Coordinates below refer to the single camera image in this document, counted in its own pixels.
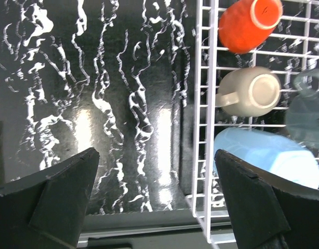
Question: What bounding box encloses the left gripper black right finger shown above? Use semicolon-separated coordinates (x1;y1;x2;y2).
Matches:
215;149;319;248

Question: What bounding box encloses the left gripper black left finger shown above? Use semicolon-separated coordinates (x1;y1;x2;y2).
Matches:
0;148;100;248

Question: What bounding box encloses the grey blue faceted mug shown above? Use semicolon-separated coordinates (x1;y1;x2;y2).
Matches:
285;68;319;149

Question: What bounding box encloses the light blue faceted mug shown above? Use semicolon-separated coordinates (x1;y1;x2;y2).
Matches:
214;128;319;189

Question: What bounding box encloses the beige mug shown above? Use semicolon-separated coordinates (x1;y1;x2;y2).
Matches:
216;66;281;117

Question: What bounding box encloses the orange red mug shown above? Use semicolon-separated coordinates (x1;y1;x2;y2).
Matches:
218;0;283;54

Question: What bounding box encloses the white wire dish rack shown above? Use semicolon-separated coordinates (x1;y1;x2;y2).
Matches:
186;1;319;248

